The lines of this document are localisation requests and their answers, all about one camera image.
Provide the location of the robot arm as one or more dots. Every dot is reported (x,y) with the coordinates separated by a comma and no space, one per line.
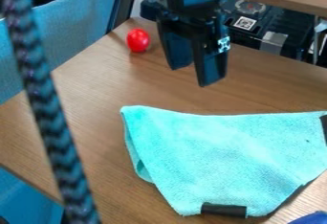
(276,20)

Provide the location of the turquoise cloth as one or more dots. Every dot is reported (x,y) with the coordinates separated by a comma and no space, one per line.
(225,157)

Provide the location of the red toy ball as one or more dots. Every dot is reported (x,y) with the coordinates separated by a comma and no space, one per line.
(138,40)

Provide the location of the blue toy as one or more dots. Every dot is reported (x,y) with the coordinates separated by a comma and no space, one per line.
(313,219)

